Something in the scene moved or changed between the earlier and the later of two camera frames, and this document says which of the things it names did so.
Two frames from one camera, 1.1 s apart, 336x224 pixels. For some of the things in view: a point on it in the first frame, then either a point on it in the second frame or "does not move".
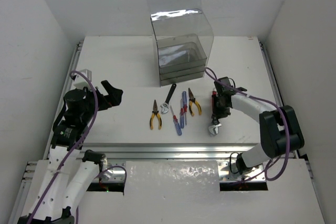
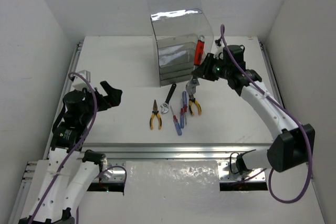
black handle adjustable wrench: [165, 106] does not move
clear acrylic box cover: [184, 37] does not move
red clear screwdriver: [177, 126] does not move
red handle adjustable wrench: [213, 129] to [194, 82]
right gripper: [221, 114] to [204, 70]
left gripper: [101, 100] does not move
